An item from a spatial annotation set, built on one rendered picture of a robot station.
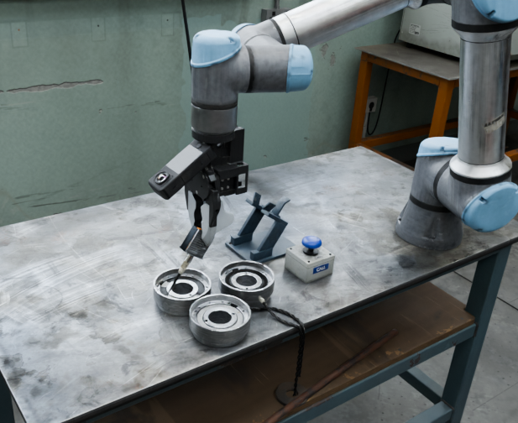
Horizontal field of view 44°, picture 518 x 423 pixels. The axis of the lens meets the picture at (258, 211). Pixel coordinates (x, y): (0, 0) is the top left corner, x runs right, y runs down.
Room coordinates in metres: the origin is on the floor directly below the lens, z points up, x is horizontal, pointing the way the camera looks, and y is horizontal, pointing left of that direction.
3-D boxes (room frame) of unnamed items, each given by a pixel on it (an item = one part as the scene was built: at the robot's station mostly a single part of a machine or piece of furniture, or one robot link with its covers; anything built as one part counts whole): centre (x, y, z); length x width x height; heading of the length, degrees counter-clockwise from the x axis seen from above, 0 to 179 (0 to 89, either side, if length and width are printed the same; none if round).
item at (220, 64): (0.99, 0.08, 1.23); 0.09 x 0.08 x 0.11; 109
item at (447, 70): (3.50, -1.21, 0.39); 1.50 x 0.62 x 0.78; 128
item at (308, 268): (1.10, -0.11, 0.82); 0.08 x 0.07 x 0.05; 128
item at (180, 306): (0.96, 0.13, 0.82); 0.10 x 0.10 x 0.04
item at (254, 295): (1.00, 0.01, 0.82); 0.10 x 0.10 x 0.04
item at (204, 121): (0.99, 0.09, 1.15); 0.08 x 0.08 x 0.05
